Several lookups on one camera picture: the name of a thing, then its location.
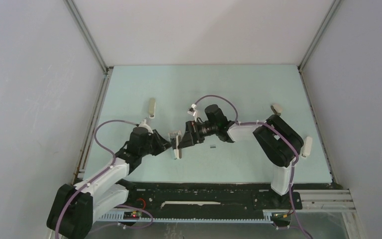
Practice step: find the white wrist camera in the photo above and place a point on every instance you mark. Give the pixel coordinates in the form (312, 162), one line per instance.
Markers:
(193, 112)
(145, 124)

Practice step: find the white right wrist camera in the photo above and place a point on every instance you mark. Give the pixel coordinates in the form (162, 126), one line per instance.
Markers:
(193, 112)

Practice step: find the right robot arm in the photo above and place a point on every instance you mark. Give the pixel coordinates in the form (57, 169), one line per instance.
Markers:
(280, 143)

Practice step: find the grey cable duct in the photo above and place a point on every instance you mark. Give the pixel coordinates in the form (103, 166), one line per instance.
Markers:
(121, 216)

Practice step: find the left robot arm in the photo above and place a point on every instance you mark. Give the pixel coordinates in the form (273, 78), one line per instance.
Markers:
(77, 207)

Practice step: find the open staple box tray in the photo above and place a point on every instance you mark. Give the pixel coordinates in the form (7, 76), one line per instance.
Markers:
(174, 134)

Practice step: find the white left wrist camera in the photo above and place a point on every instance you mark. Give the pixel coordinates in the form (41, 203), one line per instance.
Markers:
(145, 124)

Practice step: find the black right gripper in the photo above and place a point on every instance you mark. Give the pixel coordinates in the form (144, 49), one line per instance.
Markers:
(192, 136)

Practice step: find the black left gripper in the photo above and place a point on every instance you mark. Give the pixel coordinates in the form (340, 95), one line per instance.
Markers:
(161, 145)

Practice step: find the aluminium frame rail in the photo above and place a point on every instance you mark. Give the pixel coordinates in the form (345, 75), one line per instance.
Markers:
(84, 30)

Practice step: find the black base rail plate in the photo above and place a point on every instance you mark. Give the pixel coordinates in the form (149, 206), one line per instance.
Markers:
(210, 201)

